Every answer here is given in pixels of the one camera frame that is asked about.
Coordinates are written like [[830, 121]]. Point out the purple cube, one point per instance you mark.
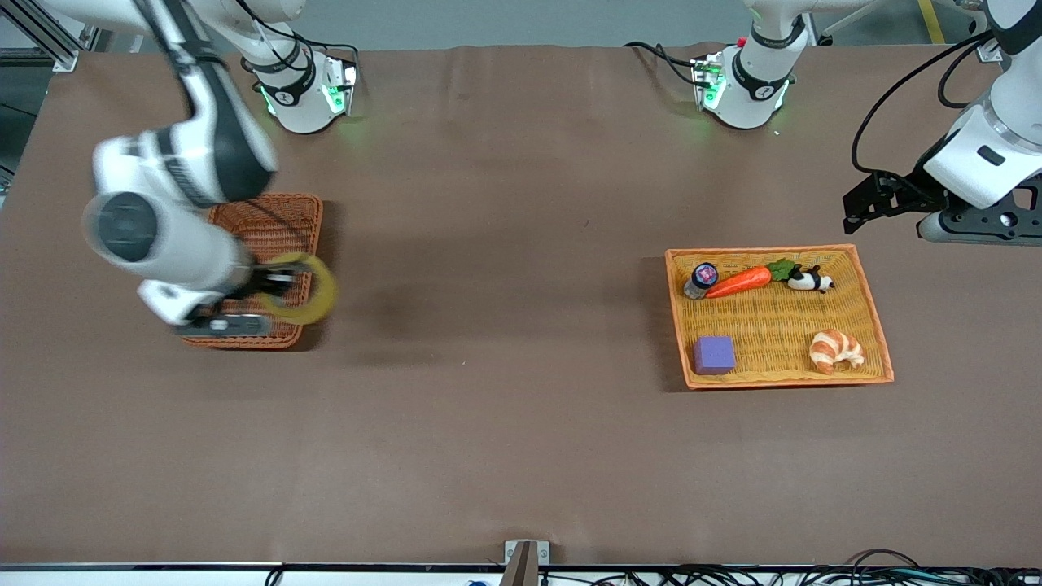
[[714, 355]]

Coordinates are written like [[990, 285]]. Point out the orange wicker basket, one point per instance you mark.
[[773, 325]]

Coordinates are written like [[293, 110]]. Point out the aluminium frame profile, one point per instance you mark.
[[989, 50], [49, 41]]

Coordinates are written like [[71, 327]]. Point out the toy croissant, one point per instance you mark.
[[834, 350]]

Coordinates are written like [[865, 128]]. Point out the brown table cover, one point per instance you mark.
[[521, 423]]

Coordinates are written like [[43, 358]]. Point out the brown wicker basket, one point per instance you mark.
[[277, 232]]

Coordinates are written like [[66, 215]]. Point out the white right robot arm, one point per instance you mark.
[[220, 138]]

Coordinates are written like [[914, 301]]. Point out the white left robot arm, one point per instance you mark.
[[753, 81]]

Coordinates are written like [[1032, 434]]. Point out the small bottle purple lid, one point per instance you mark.
[[702, 277]]

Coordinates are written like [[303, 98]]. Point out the orange toy carrot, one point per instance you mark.
[[741, 282]]

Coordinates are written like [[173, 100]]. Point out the black white panda toy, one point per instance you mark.
[[806, 281]]

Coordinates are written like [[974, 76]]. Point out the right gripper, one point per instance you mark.
[[262, 282]]

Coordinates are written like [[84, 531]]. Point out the clear yellowish tape roll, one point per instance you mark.
[[324, 293]]

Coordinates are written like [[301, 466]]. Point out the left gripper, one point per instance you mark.
[[902, 192]]

